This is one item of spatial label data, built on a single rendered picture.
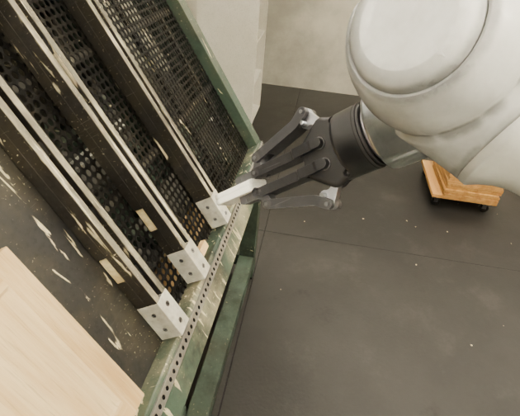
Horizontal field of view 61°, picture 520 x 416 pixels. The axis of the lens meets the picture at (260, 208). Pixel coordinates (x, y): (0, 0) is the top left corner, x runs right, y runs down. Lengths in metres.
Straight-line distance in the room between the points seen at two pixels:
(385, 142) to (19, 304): 0.79
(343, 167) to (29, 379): 0.74
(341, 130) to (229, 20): 4.00
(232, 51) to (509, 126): 4.28
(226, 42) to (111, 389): 3.76
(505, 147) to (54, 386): 0.93
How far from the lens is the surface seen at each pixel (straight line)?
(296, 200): 0.53
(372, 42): 0.25
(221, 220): 1.65
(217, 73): 2.17
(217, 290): 1.51
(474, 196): 3.86
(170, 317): 1.24
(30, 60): 1.28
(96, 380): 1.11
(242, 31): 4.44
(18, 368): 1.00
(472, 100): 0.24
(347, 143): 0.47
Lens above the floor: 1.90
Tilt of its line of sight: 34 degrees down
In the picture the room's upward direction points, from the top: 5 degrees clockwise
